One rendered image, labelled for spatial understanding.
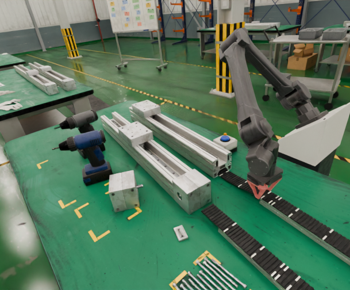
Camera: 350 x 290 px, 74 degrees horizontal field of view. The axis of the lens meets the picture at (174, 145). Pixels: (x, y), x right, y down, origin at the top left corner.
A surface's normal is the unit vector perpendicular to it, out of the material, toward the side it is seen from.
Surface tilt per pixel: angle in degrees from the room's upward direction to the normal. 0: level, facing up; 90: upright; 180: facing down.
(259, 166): 90
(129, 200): 90
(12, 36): 90
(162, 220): 0
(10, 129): 90
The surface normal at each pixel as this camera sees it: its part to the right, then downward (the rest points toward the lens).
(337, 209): -0.10, -0.86
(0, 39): 0.64, 0.33
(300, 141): -0.79, 0.38
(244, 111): -0.82, -0.21
